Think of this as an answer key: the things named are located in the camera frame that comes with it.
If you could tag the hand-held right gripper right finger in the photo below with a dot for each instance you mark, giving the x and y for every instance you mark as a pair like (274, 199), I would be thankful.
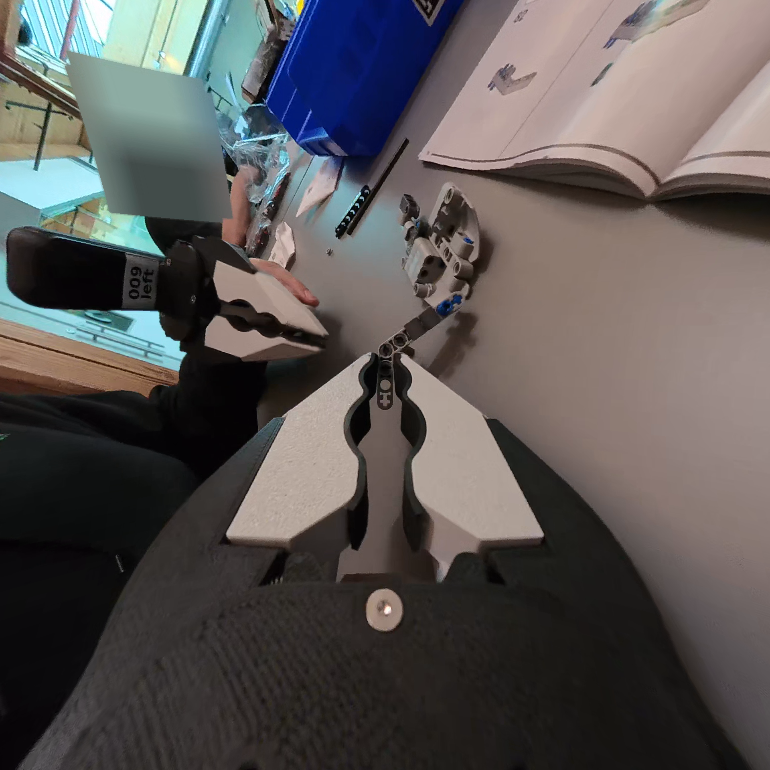
(475, 475)

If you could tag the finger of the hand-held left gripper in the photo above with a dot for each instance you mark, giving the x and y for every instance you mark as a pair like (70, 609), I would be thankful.
(264, 295)
(252, 346)

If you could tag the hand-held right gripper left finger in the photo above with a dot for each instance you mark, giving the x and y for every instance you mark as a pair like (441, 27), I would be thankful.
(295, 475)

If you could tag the grey bent brick beam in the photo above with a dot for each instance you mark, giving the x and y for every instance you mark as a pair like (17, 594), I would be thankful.
(415, 328)

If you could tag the grey desk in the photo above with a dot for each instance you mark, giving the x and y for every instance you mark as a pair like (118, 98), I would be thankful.
(601, 421)

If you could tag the person's left hand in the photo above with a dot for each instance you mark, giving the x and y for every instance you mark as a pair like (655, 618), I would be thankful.
(292, 284)

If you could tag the crumpled white paper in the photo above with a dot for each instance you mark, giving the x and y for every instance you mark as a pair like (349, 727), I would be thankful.
(284, 243)

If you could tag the black red brick parts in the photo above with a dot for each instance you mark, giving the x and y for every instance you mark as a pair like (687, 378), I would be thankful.
(274, 192)

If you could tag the black holed brick beam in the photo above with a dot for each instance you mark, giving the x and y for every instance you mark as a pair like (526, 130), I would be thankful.
(353, 212)

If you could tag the white paper leaflet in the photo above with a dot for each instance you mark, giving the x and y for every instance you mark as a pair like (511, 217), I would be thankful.
(319, 183)

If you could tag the long black axle rod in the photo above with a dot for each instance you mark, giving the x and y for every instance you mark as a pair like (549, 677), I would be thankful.
(379, 185)

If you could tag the clear plastic bags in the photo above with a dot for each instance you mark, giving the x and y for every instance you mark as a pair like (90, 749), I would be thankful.
(252, 135)

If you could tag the grey brick assembly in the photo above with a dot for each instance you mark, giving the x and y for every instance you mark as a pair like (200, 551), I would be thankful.
(427, 262)

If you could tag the blue plastic bin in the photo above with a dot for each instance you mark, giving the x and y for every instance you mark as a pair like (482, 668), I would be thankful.
(361, 78)

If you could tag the open instruction booklet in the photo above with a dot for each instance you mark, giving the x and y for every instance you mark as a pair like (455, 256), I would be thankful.
(541, 108)

